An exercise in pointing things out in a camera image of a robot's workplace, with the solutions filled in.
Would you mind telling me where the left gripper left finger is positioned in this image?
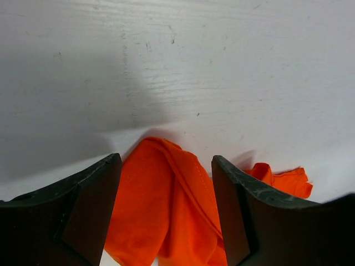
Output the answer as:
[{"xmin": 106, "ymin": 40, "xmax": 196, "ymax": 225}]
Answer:
[{"xmin": 1, "ymin": 154, "xmax": 122, "ymax": 265}]

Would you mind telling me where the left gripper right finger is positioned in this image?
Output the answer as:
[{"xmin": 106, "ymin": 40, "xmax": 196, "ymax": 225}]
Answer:
[{"xmin": 211, "ymin": 155, "xmax": 354, "ymax": 265}]

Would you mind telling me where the orange t shirt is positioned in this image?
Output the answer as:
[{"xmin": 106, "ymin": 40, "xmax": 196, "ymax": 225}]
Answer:
[{"xmin": 104, "ymin": 136, "xmax": 313, "ymax": 266}]

